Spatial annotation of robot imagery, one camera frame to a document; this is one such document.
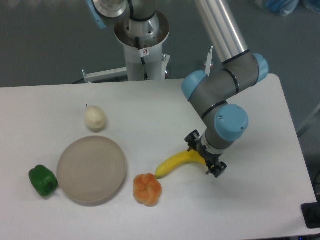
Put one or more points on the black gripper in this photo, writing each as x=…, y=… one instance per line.
x=207, y=152

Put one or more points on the yellow banana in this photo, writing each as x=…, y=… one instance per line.
x=176, y=161

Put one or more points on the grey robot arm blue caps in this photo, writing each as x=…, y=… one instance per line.
x=241, y=69

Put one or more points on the orange knotted bread roll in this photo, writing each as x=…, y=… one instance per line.
x=146, y=189

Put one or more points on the beige round plate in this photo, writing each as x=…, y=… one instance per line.
x=91, y=170

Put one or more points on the white pear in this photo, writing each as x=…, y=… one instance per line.
x=94, y=118

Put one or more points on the black device table corner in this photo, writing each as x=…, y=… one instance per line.
x=311, y=214

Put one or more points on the green bell pepper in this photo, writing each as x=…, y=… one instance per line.
x=43, y=180

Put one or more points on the blue plastic bag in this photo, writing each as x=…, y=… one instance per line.
x=281, y=7

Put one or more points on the white metal bracket right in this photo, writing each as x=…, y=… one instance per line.
x=209, y=61

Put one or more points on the white metal bracket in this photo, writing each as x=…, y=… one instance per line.
x=209, y=61
x=104, y=75

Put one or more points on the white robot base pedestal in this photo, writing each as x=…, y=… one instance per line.
x=142, y=43

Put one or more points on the white metal bracket left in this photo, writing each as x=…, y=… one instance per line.
x=104, y=75

